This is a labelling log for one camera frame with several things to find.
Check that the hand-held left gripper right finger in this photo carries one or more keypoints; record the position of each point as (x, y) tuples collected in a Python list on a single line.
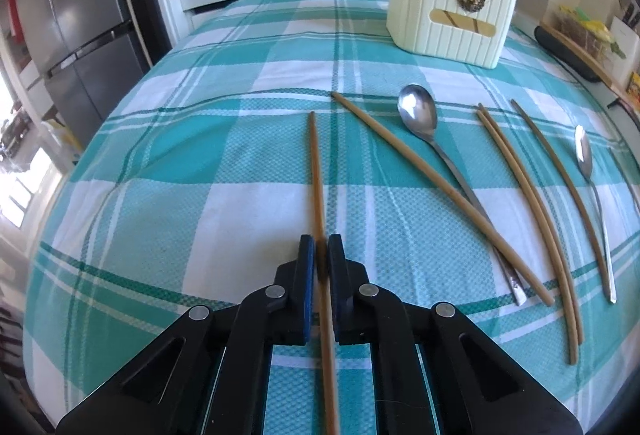
[(336, 275)]

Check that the white knife block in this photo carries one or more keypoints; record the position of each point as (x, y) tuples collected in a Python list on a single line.
[(625, 35)]

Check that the wooden cutting board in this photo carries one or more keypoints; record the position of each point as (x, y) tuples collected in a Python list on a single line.
[(580, 52)]

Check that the grey refrigerator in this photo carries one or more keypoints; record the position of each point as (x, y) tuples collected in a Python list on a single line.
[(75, 15)]

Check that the small metal spoon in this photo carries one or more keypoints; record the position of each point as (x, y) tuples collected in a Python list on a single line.
[(582, 152)]

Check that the large metal spoon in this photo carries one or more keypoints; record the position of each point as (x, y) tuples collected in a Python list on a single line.
[(417, 107)]

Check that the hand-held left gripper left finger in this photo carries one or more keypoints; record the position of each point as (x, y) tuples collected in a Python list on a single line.
[(307, 275)]

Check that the wooden chopstick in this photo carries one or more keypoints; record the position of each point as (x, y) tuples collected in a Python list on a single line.
[(531, 129), (315, 175), (400, 150), (579, 330), (572, 350)]

